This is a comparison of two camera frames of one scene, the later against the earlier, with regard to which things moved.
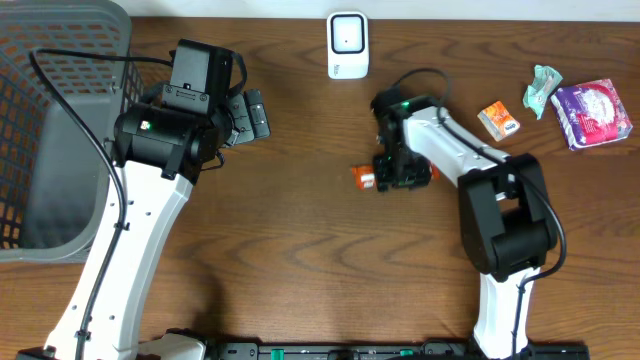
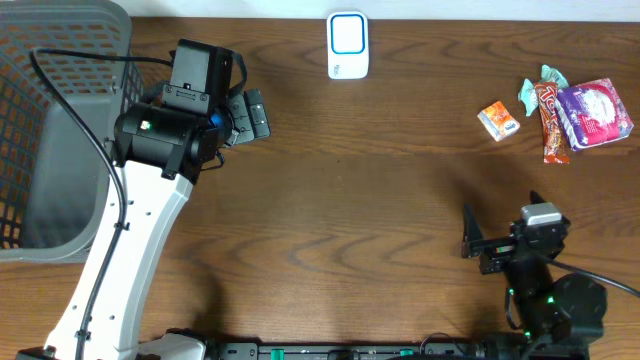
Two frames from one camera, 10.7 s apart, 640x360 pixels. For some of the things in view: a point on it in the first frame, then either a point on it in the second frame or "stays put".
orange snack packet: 498,121 stays put
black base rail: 369,350 stays put
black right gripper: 397,170 → 498,248
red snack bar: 365,176 → 553,137
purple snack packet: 591,114 stays put
